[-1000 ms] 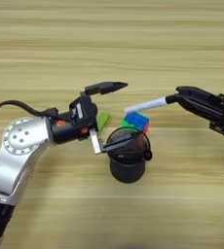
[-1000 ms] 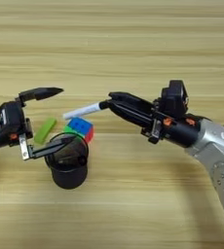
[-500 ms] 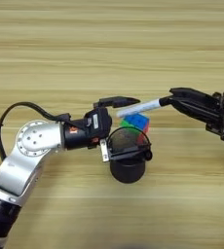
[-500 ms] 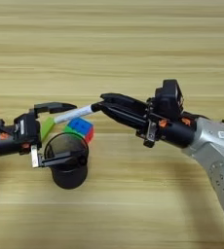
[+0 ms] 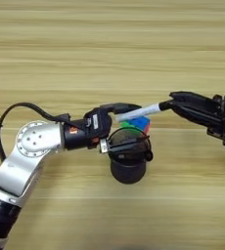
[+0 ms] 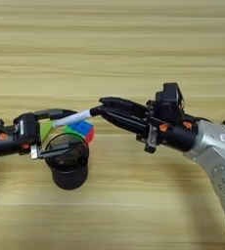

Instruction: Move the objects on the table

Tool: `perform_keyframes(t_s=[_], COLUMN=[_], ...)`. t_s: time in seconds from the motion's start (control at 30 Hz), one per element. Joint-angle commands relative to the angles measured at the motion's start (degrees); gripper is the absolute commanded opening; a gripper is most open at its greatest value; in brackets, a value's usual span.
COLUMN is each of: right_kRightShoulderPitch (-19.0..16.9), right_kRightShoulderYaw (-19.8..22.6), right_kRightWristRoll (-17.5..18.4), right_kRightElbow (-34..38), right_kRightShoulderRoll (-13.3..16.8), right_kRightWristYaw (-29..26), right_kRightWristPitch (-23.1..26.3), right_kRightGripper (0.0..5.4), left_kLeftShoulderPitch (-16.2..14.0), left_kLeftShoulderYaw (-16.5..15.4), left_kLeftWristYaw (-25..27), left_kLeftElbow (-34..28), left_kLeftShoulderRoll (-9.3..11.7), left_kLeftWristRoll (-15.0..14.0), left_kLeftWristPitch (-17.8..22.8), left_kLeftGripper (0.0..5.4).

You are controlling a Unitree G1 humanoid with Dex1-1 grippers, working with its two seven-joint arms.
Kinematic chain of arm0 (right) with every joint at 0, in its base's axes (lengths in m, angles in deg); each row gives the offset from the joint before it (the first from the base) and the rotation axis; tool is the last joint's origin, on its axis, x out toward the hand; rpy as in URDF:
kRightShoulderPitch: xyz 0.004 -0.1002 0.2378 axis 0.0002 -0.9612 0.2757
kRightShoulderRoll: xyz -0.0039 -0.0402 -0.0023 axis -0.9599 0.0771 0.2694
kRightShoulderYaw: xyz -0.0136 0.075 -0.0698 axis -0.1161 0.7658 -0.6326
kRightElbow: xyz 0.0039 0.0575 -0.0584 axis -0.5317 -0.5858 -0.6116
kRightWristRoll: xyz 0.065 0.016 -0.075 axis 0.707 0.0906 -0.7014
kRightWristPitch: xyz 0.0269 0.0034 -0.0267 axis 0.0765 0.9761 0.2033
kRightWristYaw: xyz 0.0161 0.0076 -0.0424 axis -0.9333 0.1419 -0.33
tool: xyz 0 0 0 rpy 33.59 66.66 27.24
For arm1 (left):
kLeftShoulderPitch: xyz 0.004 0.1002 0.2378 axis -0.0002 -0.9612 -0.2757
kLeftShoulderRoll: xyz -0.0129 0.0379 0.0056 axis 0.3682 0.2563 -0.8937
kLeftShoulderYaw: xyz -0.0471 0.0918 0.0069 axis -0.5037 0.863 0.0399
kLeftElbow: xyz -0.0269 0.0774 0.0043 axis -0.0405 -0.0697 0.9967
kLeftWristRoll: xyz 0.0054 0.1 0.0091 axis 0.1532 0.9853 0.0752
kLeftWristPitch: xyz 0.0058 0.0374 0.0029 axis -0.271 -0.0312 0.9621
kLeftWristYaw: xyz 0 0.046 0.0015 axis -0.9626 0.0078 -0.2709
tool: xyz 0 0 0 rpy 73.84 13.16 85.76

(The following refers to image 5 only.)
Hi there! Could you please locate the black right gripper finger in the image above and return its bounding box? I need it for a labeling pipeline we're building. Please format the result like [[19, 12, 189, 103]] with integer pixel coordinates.
[[169, 91, 221, 113], [172, 106, 221, 129]]

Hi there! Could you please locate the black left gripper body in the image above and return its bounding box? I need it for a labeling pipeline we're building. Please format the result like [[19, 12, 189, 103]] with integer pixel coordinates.
[[64, 119, 111, 154]]

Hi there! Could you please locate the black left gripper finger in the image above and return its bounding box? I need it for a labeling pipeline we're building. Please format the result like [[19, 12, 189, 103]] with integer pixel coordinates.
[[99, 103, 142, 115], [108, 138, 151, 154]]

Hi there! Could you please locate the white marker with black cap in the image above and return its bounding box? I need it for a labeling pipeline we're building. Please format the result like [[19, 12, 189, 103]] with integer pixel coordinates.
[[114, 101, 172, 124]]

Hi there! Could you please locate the colourful puzzle cube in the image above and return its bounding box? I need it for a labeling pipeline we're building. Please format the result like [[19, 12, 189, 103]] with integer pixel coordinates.
[[118, 114, 152, 136]]

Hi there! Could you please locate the black mesh pen cup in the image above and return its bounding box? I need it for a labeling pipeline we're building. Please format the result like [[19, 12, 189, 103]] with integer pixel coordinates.
[[108, 126, 153, 185]]

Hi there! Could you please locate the black pen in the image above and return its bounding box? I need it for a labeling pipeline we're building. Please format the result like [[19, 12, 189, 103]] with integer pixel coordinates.
[[117, 147, 154, 163]]

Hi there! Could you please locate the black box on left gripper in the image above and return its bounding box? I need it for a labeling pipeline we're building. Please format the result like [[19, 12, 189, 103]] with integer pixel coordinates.
[[83, 106, 113, 140]]

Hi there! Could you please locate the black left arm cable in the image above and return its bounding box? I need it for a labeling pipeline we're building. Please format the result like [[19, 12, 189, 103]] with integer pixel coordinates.
[[0, 102, 86, 162]]

